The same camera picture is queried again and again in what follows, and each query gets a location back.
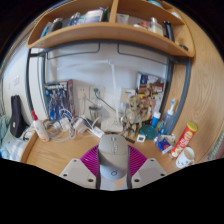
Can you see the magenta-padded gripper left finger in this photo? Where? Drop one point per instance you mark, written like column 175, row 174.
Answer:
column 77, row 172

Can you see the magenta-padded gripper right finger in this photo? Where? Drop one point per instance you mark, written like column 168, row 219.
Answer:
column 149, row 171

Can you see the grey computer mouse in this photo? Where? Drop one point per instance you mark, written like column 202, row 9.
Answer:
column 113, row 156

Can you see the blue packet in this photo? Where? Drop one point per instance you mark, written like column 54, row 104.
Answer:
column 165, row 144

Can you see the black ruler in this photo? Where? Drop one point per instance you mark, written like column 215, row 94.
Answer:
column 130, row 139

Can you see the white mug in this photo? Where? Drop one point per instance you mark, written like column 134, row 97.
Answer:
column 185, row 158

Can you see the teal bowl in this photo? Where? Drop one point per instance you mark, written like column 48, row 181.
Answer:
column 150, row 132

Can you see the red yellow chips can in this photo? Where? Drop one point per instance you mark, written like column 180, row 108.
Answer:
column 182, row 141

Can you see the white power strip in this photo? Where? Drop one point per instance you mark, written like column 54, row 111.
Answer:
column 96, row 131

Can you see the white power adapter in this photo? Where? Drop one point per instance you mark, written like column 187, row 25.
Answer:
column 81, row 126

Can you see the white charger block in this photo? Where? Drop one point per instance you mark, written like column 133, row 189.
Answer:
column 65, row 124

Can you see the blue capped bottle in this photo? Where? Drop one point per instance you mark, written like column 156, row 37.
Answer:
column 155, row 120

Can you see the blue spray bottle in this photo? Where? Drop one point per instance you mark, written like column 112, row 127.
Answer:
column 168, row 121

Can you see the wooden bed side board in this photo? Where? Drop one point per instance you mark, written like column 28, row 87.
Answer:
column 29, row 146

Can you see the white lotion bottle red pump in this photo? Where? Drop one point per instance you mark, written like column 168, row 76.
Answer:
column 40, row 130

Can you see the white desk lamp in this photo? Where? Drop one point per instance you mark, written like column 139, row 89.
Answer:
column 113, row 126

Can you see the beige robot figure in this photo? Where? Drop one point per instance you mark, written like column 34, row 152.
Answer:
column 135, row 115

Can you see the clear glass cup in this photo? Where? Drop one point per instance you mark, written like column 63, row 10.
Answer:
column 95, row 115

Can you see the blue white checked pillow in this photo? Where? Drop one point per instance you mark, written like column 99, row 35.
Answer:
column 11, row 148

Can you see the robot model kit box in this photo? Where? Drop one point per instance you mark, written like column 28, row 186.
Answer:
column 58, row 96

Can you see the black bag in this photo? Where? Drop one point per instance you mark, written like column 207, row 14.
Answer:
column 16, row 116

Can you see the colourful printed poster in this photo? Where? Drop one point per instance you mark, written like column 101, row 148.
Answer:
column 154, row 88

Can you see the teal blanket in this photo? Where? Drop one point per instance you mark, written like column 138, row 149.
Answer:
column 3, row 125

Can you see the wooden shelf unit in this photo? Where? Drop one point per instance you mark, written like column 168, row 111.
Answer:
column 110, row 31

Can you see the small white square frame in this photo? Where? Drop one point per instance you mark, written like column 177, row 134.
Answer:
column 141, row 138

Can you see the white wall box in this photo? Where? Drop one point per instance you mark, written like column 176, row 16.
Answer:
column 127, row 96

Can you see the white wall socket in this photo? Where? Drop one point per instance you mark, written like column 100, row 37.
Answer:
column 83, row 92
column 100, row 93

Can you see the grey metal desk frame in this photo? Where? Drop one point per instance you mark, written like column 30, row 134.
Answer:
column 183, row 86

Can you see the white light switch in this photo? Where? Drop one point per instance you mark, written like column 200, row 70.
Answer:
column 16, row 80

